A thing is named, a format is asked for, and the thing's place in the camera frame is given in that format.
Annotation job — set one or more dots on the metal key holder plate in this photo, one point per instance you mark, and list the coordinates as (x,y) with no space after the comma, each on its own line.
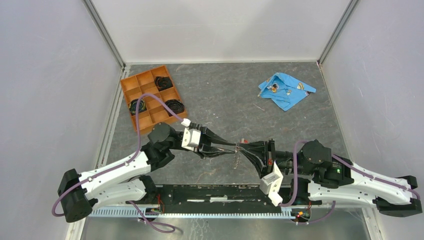
(236,159)

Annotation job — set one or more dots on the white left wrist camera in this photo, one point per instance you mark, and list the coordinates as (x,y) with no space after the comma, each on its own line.
(191,135)

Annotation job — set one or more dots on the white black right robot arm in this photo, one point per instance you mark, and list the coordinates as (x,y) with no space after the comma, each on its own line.
(312,173)

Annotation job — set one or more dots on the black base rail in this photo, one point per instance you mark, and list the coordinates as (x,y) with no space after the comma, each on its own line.
(209,199)

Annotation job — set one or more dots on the black green coiled item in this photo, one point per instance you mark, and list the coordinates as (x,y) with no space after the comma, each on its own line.
(132,107)

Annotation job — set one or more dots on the black coiled item right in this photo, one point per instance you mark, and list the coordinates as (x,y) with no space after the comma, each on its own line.
(175,105)

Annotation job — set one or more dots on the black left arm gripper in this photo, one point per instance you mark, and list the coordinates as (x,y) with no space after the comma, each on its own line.
(205,149)

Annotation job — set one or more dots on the orange compartment tray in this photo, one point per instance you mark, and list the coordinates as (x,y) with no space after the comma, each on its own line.
(134,86)

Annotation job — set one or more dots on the blue patterned cloth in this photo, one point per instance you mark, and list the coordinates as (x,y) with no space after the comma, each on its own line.
(284,90)

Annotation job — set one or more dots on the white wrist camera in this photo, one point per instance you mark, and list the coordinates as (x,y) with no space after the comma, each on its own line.
(270,185)
(191,135)

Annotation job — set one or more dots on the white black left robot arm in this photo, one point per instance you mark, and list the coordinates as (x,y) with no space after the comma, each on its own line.
(81,193)

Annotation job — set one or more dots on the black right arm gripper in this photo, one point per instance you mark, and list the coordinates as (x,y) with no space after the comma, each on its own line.
(258,149)

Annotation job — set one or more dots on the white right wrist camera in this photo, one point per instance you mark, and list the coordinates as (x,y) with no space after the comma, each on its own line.
(270,185)

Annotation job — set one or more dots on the black coiled item top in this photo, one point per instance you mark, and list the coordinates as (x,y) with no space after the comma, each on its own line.
(163,83)

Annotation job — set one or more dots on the silver toothed front rail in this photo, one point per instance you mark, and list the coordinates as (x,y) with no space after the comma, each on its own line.
(150,213)

